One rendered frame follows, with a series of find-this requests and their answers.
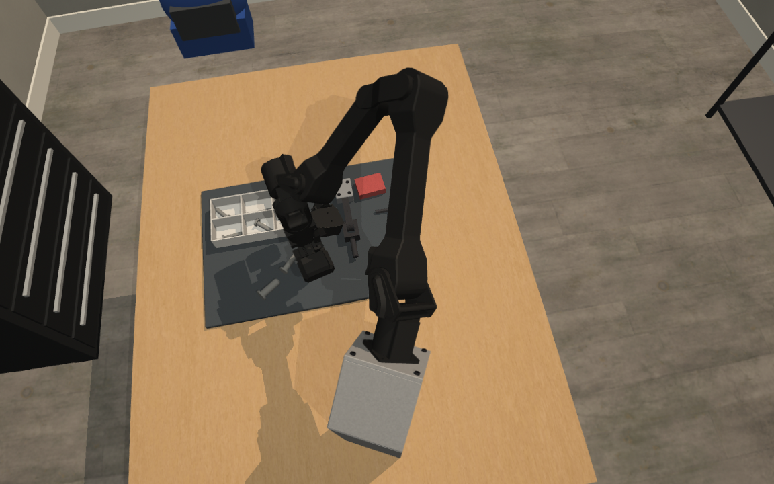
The cream headed pin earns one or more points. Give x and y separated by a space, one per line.
288 264

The red rectangular block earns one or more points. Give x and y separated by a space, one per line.
370 185

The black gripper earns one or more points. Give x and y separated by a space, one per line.
313 260

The grey metal clevis fork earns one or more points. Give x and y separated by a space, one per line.
352 237

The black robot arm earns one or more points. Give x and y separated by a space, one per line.
397 268

